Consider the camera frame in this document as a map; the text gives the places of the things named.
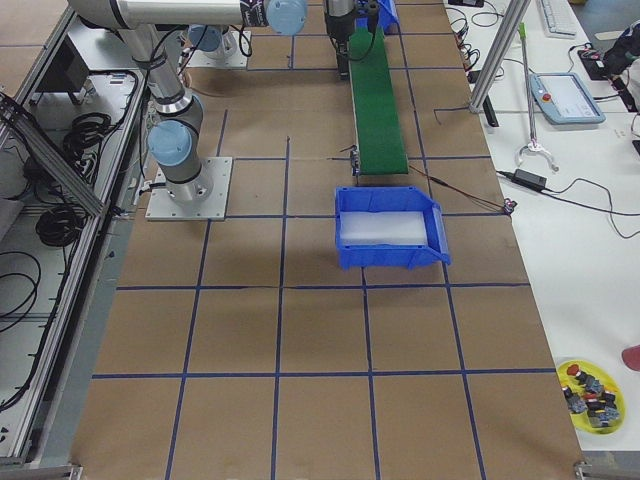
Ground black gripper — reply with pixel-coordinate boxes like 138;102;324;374
323;0;357;80

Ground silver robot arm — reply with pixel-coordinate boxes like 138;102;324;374
69;1;307;204
188;24;238;58

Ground yellow plate of buttons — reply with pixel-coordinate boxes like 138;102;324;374
556;359;626;435

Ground blue bin left side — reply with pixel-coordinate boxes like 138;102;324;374
378;0;400;34

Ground blue bin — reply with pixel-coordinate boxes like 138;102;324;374
335;186;451;269
378;0;400;34

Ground green conveyor belt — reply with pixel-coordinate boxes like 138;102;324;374
349;27;408;175

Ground white foam pad right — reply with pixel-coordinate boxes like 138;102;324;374
337;211;428;246

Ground blue bin right side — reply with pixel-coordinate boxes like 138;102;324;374
335;186;451;269

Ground black power adapter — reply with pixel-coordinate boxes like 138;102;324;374
511;169;547;192

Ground white keyboard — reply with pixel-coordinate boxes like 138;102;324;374
536;0;577;39

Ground teach pendant tablet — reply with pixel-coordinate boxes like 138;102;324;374
529;73;606;125

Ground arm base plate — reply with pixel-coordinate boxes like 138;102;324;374
145;157;233;221
187;25;252;70

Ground aluminium frame post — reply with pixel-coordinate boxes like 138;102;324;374
469;0;530;113

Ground green handled grabber tool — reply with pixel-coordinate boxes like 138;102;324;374
516;22;559;172

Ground red black conveyor wires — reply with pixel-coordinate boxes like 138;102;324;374
409;166;518;216

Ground coiled black cables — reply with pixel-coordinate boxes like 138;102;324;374
61;111;117;160

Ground aluminium side frame rail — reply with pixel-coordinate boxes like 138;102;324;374
1;93;106;216

